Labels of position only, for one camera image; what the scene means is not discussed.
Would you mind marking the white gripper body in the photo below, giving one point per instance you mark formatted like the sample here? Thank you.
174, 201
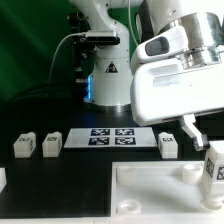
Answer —
162, 94

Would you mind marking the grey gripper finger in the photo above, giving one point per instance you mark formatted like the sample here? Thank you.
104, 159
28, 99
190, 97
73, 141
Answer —
200, 141

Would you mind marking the white square tabletop tray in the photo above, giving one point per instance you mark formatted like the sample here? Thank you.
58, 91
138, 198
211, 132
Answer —
167, 192

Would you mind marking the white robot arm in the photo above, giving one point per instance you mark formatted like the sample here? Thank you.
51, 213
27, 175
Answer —
117, 27

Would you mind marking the white sheet with markers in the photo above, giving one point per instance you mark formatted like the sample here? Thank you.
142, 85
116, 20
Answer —
110, 137

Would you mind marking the white block left edge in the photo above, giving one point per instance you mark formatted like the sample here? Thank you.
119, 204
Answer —
3, 180

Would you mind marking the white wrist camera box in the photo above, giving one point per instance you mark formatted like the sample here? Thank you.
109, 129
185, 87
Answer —
168, 44

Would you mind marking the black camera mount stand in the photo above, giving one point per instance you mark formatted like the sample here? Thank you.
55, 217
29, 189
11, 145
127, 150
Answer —
82, 51

